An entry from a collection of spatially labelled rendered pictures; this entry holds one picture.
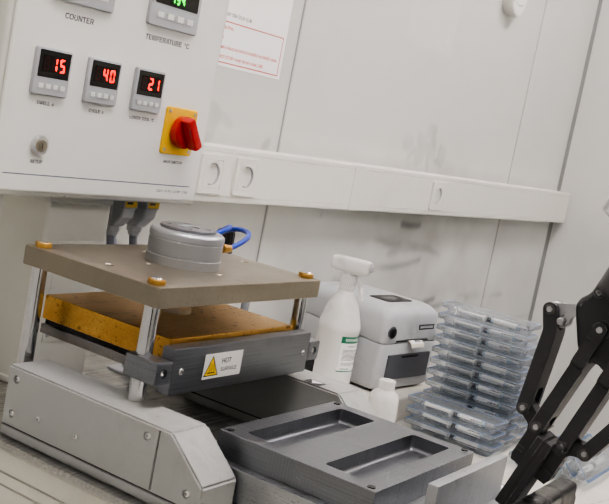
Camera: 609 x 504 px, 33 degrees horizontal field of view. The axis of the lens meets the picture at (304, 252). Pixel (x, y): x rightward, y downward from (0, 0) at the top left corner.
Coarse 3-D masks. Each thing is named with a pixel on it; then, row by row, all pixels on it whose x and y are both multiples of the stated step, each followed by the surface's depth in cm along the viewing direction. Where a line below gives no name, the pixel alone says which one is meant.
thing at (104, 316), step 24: (48, 312) 104; (72, 312) 102; (96, 312) 101; (120, 312) 103; (168, 312) 107; (192, 312) 109; (216, 312) 112; (240, 312) 114; (72, 336) 102; (96, 336) 101; (120, 336) 99; (168, 336) 96; (192, 336) 98; (216, 336) 101; (120, 360) 99
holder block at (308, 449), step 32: (288, 416) 101; (320, 416) 104; (352, 416) 106; (224, 448) 92; (256, 448) 90; (288, 448) 91; (320, 448) 93; (352, 448) 94; (384, 448) 98; (416, 448) 102; (448, 448) 100; (288, 480) 89; (320, 480) 87; (352, 480) 86; (384, 480) 87; (416, 480) 90
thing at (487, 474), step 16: (480, 464) 92; (496, 464) 94; (240, 480) 90; (256, 480) 89; (272, 480) 89; (448, 480) 86; (464, 480) 88; (480, 480) 91; (496, 480) 95; (240, 496) 90; (256, 496) 89; (272, 496) 88; (288, 496) 87; (304, 496) 87; (432, 496) 84; (448, 496) 86; (464, 496) 89; (480, 496) 92; (496, 496) 96
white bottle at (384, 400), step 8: (384, 384) 166; (392, 384) 166; (376, 392) 166; (384, 392) 165; (392, 392) 166; (368, 400) 167; (376, 400) 165; (384, 400) 165; (392, 400) 165; (376, 408) 165; (384, 408) 165; (392, 408) 165; (384, 416) 165; (392, 416) 166
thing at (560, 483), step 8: (560, 480) 92; (568, 480) 92; (544, 488) 89; (552, 488) 89; (560, 488) 90; (568, 488) 90; (576, 488) 92; (528, 496) 86; (536, 496) 86; (544, 496) 86; (552, 496) 87; (560, 496) 88; (568, 496) 90
